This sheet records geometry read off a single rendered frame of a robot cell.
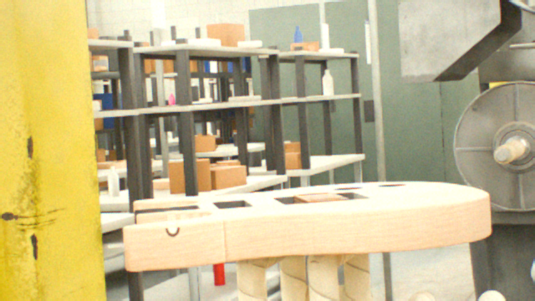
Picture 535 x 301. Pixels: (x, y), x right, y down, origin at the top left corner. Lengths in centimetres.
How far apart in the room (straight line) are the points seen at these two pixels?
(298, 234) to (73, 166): 123
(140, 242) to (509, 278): 141
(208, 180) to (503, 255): 369
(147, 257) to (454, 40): 97
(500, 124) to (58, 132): 87
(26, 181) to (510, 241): 99
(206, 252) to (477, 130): 119
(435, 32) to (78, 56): 80
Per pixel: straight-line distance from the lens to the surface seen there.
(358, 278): 139
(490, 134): 225
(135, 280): 511
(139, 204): 143
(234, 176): 620
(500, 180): 226
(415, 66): 199
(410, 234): 117
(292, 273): 141
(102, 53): 1092
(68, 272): 234
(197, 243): 114
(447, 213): 119
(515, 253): 243
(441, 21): 198
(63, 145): 232
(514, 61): 230
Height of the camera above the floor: 138
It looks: 3 degrees down
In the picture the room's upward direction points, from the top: 4 degrees counter-clockwise
